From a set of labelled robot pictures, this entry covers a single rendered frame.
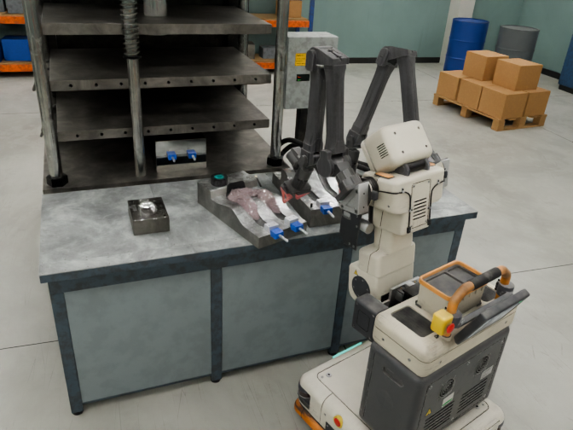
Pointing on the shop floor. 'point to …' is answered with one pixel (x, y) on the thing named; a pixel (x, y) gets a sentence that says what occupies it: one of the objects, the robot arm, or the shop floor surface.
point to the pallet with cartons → (495, 90)
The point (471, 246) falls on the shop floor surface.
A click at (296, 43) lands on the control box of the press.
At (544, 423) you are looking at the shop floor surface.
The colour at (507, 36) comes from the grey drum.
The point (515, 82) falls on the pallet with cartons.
